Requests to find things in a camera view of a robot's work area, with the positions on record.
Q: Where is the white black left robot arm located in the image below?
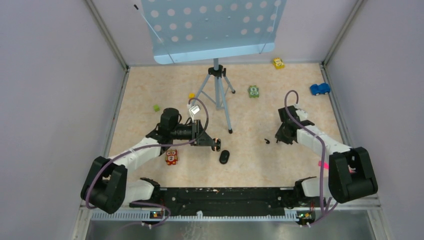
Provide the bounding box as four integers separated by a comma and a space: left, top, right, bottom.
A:
80, 108, 221, 214

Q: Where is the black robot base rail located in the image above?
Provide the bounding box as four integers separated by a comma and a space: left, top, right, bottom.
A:
129, 186, 327, 220

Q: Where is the earbuds case base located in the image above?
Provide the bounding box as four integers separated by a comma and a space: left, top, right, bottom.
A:
211, 138, 221, 152

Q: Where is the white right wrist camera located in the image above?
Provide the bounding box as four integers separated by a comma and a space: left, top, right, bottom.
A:
294, 103, 308, 122

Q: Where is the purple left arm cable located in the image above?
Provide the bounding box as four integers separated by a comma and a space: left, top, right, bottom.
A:
84, 97, 210, 210

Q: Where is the black earbuds charging case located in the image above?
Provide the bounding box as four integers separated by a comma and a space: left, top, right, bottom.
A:
219, 150, 230, 165

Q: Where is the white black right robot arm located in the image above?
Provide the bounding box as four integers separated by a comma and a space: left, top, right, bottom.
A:
275, 105, 379, 206

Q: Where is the green monster toy block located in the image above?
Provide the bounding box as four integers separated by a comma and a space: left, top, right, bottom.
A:
247, 85, 260, 98

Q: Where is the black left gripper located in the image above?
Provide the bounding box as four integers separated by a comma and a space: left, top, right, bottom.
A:
170, 119, 216, 146

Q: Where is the small green cube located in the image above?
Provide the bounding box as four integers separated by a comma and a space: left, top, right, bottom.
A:
153, 104, 160, 112

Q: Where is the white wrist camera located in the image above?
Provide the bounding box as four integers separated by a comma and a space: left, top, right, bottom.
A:
294, 103, 308, 122
187, 103, 202, 122

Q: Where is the yellow toy block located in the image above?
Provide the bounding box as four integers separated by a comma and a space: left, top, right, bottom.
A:
272, 57, 285, 70

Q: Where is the blue toy car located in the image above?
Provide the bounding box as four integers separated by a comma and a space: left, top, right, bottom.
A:
309, 82, 331, 96

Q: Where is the red owl number block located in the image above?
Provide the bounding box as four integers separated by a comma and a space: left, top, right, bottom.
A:
165, 149, 179, 166

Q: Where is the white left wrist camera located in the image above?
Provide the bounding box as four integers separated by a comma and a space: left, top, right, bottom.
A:
187, 103, 202, 122

